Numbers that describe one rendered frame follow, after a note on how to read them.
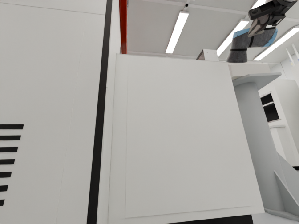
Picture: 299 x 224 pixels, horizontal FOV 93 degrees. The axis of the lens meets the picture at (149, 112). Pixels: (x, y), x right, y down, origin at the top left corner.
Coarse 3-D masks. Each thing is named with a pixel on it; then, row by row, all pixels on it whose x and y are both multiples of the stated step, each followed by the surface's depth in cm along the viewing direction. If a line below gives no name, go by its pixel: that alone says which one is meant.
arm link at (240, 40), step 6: (240, 30) 103; (246, 30) 101; (234, 36) 107; (240, 36) 104; (246, 36) 103; (252, 36) 101; (234, 42) 108; (240, 42) 105; (246, 42) 104; (252, 42) 103; (234, 48) 109; (240, 48) 107
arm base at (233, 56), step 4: (244, 48) 106; (232, 52) 111; (236, 52) 109; (240, 52) 107; (244, 52) 108; (228, 56) 114; (232, 56) 111; (236, 56) 109; (240, 56) 108; (244, 56) 108; (228, 60) 114; (232, 60) 111; (236, 60) 109; (240, 60) 108; (244, 60) 108
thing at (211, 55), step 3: (204, 51) 89; (207, 51) 90; (210, 51) 90; (213, 51) 90; (216, 51) 91; (204, 54) 89; (207, 54) 89; (210, 54) 89; (213, 54) 90; (216, 54) 90; (207, 57) 88; (210, 57) 88; (213, 57) 89; (216, 57) 89; (210, 60) 88; (213, 60) 88; (216, 60) 88
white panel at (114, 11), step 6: (108, 0) 55; (114, 0) 60; (108, 6) 54; (114, 6) 60; (108, 12) 53; (114, 12) 61; (114, 18) 61; (114, 24) 62; (114, 30) 62; (120, 30) 102; (114, 36) 62; (120, 36) 105; (120, 42) 107; (120, 48) 107
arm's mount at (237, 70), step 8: (232, 64) 100; (240, 64) 99; (248, 64) 99; (256, 64) 99; (264, 64) 99; (232, 72) 97; (240, 72) 97; (248, 72) 97; (256, 72) 97; (264, 72) 97
